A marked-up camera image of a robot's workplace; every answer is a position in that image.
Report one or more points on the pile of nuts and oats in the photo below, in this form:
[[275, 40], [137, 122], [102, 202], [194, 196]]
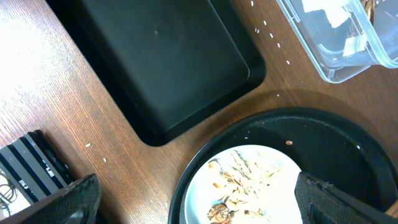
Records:
[[242, 189]]

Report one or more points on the wooden chopstick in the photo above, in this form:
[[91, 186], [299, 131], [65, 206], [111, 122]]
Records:
[[393, 210]]

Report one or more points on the white tissue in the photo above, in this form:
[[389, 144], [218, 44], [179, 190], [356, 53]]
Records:
[[336, 10]]

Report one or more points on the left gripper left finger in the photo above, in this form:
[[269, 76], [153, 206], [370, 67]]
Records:
[[77, 203]]

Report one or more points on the gold coffee sachet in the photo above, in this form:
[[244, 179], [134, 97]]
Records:
[[362, 35]]

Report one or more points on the black rectangular tray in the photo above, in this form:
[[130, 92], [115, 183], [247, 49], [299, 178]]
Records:
[[168, 64]]

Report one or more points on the striped black metal base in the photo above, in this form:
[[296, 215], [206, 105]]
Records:
[[34, 168]]

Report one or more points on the round black tray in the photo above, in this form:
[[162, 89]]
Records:
[[321, 143]]

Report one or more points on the grey plate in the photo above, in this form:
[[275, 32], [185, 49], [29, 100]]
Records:
[[281, 206]]

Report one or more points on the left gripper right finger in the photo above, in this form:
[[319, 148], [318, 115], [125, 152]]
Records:
[[321, 202]]

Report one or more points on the clear plastic bin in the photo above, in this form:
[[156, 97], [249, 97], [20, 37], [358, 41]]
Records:
[[324, 44]]

